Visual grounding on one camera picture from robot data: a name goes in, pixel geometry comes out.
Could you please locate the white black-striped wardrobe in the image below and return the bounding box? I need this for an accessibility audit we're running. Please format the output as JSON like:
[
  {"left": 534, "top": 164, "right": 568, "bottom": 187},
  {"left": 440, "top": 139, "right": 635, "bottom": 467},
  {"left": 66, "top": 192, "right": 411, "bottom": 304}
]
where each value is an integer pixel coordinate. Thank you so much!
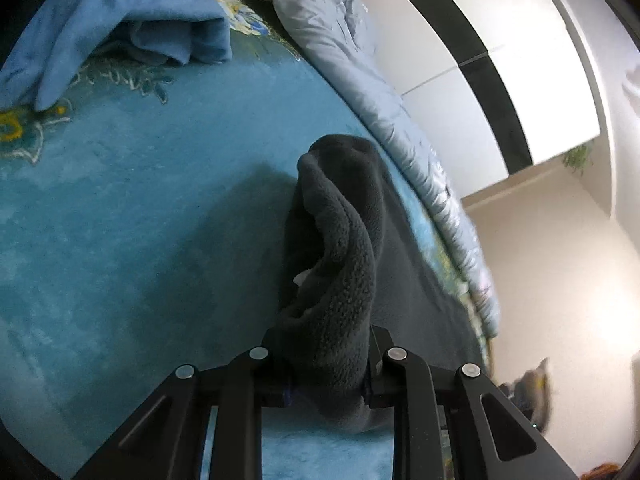
[{"left": 362, "top": 0, "right": 600, "bottom": 196}]

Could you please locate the light blue floral quilt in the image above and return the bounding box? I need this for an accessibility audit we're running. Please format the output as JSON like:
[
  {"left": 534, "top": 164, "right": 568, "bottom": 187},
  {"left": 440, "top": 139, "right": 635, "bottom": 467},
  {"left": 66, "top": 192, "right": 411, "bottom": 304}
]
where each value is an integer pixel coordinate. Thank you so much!
[{"left": 272, "top": 0, "right": 500, "bottom": 338}]

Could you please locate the pile of clothes on chair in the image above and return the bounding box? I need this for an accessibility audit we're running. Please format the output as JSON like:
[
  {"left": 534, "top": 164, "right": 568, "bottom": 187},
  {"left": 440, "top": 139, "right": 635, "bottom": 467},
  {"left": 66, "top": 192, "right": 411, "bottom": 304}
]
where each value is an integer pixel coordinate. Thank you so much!
[{"left": 499, "top": 358, "right": 552, "bottom": 434}]

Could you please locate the teal floral bed blanket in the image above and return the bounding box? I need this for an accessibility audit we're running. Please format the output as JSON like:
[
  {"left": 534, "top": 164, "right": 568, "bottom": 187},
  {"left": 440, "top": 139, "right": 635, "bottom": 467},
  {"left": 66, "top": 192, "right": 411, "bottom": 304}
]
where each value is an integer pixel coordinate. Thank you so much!
[{"left": 0, "top": 0, "right": 494, "bottom": 480}]

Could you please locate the blue fleece garment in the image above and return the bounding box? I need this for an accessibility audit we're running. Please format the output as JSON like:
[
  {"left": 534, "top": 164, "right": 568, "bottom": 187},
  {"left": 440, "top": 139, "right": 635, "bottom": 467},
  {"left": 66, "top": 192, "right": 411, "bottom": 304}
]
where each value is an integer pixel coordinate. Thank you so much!
[{"left": 1, "top": 0, "right": 232, "bottom": 110}]

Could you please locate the black and white fleece jacket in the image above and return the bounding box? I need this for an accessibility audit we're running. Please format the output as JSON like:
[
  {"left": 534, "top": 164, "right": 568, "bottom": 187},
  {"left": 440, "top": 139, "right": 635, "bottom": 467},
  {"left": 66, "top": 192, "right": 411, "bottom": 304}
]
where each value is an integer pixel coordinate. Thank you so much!
[{"left": 264, "top": 136, "right": 484, "bottom": 432}]

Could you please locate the green plant decoration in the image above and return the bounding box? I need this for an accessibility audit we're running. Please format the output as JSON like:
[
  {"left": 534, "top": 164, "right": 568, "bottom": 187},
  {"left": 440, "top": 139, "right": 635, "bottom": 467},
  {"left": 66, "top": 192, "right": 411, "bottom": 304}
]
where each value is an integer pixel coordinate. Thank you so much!
[{"left": 562, "top": 140, "right": 594, "bottom": 174}]

